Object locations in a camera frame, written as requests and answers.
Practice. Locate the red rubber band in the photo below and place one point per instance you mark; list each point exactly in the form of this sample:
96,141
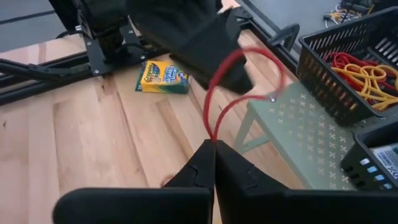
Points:
206,105
342,59

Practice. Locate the yellow rubber band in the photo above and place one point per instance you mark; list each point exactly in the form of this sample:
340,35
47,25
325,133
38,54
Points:
367,74

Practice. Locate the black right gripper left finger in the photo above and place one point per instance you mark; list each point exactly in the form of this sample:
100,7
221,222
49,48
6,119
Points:
140,208

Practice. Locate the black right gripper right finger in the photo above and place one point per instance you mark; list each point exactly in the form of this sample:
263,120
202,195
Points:
311,208

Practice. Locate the black plastic basket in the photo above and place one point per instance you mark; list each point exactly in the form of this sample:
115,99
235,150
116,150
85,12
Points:
320,81
354,161

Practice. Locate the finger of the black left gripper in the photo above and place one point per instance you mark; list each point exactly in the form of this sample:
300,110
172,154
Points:
236,77
205,71

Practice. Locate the black table clamp bracket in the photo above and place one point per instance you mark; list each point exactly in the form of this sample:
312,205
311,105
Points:
287,31

